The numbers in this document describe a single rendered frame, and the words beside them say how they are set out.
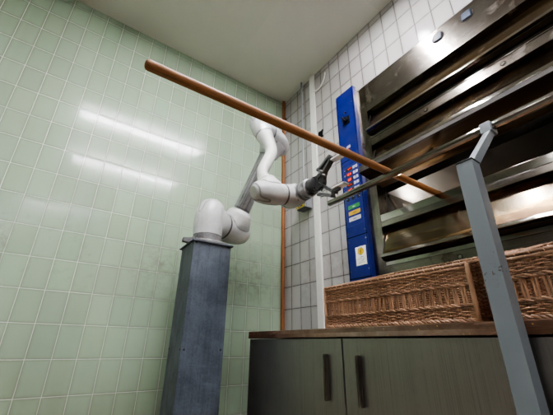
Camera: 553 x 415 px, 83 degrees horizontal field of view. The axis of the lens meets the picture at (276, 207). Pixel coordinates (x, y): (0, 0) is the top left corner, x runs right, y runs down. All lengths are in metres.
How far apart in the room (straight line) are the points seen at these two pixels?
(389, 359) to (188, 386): 0.89
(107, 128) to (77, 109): 0.19
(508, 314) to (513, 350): 0.07
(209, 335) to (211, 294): 0.18
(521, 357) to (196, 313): 1.21
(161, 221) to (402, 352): 1.54
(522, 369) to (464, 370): 0.15
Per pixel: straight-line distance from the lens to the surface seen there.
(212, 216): 1.72
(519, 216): 1.47
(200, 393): 1.60
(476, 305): 0.96
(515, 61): 1.77
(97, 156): 2.14
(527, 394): 0.82
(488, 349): 0.89
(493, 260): 0.83
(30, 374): 1.90
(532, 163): 1.53
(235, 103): 0.99
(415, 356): 0.98
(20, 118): 2.21
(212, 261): 1.63
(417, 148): 1.65
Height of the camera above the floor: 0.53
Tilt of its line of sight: 24 degrees up
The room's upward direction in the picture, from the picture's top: 1 degrees clockwise
